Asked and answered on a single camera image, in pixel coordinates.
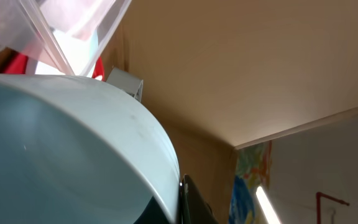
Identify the fluorescent tube light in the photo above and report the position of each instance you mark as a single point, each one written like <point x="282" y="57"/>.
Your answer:
<point x="266" y="206"/>

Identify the clear plastic waste bin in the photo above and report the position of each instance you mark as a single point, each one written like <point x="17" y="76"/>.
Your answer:
<point x="27" y="26"/>

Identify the colourful wall poster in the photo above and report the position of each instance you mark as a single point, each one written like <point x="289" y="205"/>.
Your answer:
<point x="252" y="170"/>

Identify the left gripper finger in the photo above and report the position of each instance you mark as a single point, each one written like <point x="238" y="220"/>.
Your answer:
<point x="194" y="209"/>

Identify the light blue rice bowl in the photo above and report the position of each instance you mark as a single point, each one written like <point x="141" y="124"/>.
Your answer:
<point x="79" y="150"/>

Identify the red wall pipe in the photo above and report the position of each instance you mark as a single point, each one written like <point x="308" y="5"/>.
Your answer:
<point x="326" y="201"/>

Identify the red serving tray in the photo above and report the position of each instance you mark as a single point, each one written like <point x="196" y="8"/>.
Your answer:
<point x="18" y="65"/>

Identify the large light blue plate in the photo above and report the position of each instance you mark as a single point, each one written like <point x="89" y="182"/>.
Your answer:
<point x="78" y="53"/>

